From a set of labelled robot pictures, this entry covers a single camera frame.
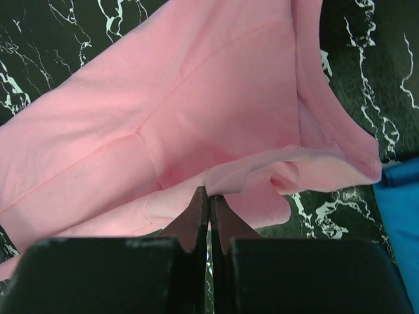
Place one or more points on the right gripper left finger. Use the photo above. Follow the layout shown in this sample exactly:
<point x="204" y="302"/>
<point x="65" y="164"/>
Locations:
<point x="188" y="232"/>

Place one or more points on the black marbled table mat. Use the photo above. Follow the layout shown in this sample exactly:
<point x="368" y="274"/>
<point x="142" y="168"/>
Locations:
<point x="369" y="55"/>

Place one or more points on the blue folded t shirt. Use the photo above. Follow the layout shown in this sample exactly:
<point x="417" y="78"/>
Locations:
<point x="397" y="199"/>

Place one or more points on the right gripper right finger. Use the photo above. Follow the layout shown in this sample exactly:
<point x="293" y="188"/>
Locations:
<point x="226" y="227"/>

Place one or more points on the pink t shirt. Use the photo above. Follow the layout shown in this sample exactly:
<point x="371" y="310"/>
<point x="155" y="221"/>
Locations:
<point x="229" y="95"/>

